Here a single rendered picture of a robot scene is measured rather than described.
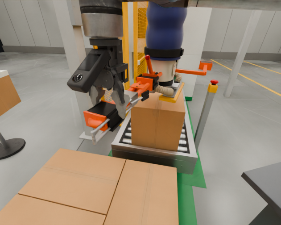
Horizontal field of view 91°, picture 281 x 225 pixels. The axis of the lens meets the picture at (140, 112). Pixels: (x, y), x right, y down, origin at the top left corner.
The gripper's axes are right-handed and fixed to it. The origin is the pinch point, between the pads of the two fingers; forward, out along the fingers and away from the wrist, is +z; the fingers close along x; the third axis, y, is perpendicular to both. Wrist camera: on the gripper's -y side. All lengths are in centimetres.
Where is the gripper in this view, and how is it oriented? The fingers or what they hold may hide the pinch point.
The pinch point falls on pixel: (108, 113)
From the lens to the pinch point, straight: 42.9
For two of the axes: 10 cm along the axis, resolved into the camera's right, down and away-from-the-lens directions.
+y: 4.2, -4.6, 7.8
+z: -0.2, 8.6, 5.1
